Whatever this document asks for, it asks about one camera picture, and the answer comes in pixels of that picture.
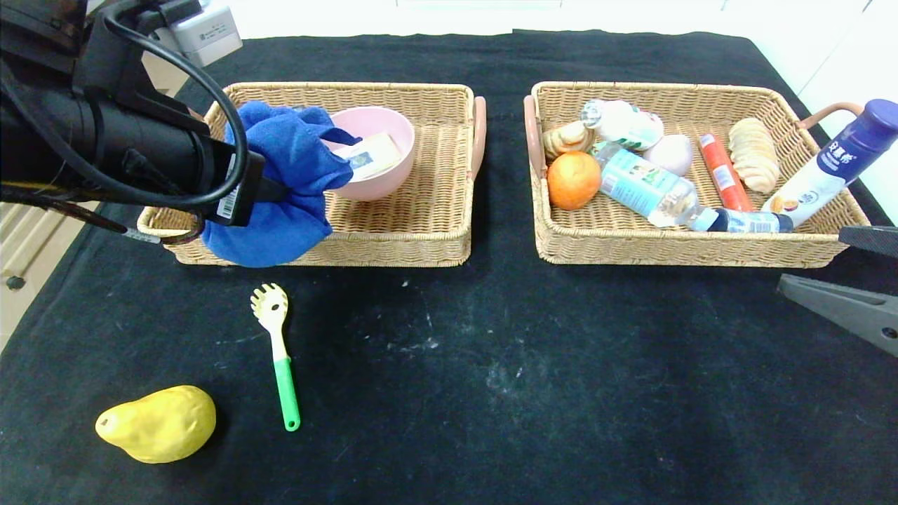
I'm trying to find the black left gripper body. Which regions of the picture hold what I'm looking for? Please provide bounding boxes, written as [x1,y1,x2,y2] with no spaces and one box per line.
[146,116,267,227]

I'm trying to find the blue cloth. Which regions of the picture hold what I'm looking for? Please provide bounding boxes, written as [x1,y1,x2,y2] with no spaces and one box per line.
[201,100,362,269]

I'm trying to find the yellow pasta spoon green handle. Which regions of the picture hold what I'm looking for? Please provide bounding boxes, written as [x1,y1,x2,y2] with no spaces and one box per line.
[250,283,301,431]

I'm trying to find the yellow pear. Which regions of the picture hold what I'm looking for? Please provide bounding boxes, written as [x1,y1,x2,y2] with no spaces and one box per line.
[95,385,217,464]

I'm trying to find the white milk drink bottle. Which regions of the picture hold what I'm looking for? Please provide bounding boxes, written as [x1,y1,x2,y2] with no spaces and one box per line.
[581,100,664,152]

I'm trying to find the clear water bottle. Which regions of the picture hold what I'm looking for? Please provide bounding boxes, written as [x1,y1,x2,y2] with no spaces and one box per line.
[593,140,718,232]

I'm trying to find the white bottle blue cap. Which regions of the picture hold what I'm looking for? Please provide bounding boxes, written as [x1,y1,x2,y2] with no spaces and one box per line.
[761,99,898,229]

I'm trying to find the white card box blue diamond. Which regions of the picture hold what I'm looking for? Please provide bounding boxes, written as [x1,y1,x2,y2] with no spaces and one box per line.
[337,133,404,180]

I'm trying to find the pink bowl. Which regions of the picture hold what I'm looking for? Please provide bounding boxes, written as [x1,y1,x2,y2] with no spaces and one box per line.
[323,107,416,202]

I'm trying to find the beige metal trolley rack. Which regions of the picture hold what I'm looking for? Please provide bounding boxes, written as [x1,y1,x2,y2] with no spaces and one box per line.
[0,202,106,292]

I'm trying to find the white counter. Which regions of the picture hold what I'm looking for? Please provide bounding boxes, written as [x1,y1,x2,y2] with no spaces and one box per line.
[232,0,730,43]

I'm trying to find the golden bread bun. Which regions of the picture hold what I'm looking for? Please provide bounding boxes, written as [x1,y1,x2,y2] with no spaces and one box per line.
[542,121,597,161]

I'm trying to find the orange fruit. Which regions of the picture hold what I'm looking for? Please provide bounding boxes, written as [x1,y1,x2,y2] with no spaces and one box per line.
[547,151,602,211]

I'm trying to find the black table cloth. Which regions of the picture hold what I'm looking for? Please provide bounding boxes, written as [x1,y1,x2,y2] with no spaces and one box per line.
[0,29,898,505]

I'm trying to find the pale pink egg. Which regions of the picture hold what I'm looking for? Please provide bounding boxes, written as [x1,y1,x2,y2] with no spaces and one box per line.
[642,135,694,176]

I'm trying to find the orange sausage stick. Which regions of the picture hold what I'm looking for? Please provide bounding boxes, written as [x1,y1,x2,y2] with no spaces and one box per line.
[699,133,754,213]

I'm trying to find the beige ridged bread roll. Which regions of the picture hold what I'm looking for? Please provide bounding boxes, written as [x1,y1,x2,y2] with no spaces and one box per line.
[728,118,780,194]

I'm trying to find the thick black camera cable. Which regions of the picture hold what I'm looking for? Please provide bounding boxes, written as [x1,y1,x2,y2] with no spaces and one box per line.
[104,0,250,211]

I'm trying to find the wicker basket pink handles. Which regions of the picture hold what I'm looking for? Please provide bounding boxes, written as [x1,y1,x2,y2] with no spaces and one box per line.
[137,82,488,268]
[524,81,874,268]

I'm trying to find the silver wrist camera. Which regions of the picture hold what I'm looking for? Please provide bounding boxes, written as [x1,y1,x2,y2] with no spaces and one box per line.
[168,4,243,67]

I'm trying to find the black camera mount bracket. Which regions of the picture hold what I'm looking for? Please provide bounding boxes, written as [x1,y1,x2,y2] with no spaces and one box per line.
[74,0,211,137]

